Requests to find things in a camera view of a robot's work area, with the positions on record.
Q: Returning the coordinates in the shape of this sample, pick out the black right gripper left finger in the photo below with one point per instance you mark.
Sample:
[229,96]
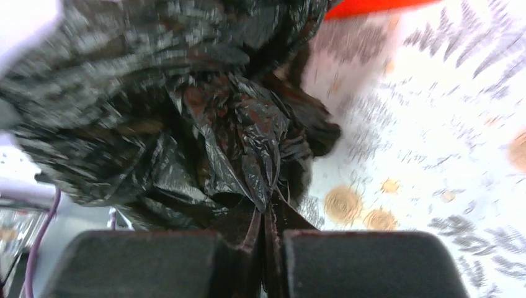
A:
[153,264]

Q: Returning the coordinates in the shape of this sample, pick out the floral patterned table mat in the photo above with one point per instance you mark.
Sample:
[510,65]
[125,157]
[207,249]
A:
[432,108]

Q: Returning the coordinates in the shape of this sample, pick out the black plastic trash bag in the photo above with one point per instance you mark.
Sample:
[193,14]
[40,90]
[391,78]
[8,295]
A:
[170,111]

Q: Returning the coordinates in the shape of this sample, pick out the orange plastic trash bin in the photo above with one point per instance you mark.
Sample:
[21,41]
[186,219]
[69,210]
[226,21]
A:
[350,8]

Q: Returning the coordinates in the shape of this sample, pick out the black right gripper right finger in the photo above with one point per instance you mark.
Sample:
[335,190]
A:
[312,263]

